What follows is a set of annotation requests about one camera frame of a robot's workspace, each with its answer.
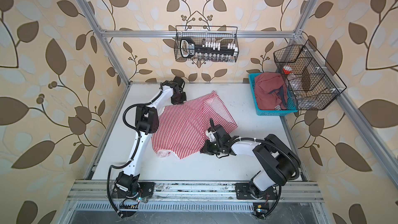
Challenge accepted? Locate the aluminium front rail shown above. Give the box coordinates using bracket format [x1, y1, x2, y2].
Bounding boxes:
[67, 180, 324, 203]

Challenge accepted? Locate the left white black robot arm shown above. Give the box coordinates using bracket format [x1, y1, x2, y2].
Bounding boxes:
[107, 76, 187, 199]

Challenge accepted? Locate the red white striped tank top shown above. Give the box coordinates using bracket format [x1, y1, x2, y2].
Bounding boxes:
[151, 91, 238, 159]

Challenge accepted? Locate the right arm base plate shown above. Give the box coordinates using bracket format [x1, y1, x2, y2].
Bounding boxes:
[235, 183, 278, 201]

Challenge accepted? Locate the maroon tank top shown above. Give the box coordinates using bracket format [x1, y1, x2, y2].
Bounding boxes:
[254, 72, 288, 111]

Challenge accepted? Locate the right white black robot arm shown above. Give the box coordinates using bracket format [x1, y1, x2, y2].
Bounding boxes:
[200, 124, 301, 200]

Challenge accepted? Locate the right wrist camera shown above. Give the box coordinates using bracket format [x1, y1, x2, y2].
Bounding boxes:
[206, 130, 217, 143]

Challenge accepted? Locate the black tool with vials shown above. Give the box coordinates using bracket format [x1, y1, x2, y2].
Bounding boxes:
[178, 37, 239, 62]

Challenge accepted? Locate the black wire basket wall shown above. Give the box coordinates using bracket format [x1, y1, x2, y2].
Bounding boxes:
[173, 24, 239, 63]
[273, 40, 347, 111]

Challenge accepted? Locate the black wire basket back wall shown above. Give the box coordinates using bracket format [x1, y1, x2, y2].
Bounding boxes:
[173, 24, 239, 63]

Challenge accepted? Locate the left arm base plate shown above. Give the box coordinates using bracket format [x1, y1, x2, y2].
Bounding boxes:
[111, 181, 155, 199]

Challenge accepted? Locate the black wire basket right wall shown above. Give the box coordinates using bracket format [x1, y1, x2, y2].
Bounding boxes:
[273, 40, 347, 111]

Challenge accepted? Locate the teal plastic basket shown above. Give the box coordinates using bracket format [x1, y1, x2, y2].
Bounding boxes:
[248, 73, 297, 116]

